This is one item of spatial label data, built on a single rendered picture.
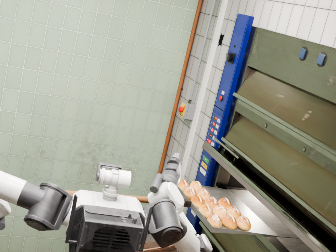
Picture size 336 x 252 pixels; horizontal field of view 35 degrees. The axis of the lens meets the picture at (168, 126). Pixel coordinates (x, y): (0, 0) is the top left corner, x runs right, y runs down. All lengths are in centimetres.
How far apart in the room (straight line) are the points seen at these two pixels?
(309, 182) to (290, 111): 36
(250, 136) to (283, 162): 37
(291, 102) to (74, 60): 162
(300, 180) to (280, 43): 72
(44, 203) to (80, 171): 194
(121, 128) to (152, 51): 58
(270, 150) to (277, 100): 24
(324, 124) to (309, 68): 30
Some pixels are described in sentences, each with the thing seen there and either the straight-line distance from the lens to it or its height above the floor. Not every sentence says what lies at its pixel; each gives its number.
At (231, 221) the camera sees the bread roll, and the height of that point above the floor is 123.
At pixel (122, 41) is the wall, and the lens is 362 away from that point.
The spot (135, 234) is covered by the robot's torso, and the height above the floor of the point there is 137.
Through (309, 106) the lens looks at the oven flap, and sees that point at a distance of 241.
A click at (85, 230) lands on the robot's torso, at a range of 177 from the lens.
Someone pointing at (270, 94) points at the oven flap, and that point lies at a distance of 269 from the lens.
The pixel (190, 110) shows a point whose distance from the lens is 348.
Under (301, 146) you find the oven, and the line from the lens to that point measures 239.
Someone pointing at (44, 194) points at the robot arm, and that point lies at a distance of 189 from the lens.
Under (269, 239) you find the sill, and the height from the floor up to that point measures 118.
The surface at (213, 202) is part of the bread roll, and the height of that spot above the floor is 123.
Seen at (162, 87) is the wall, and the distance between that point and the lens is 375.
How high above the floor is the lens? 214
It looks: 13 degrees down
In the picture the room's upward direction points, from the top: 13 degrees clockwise
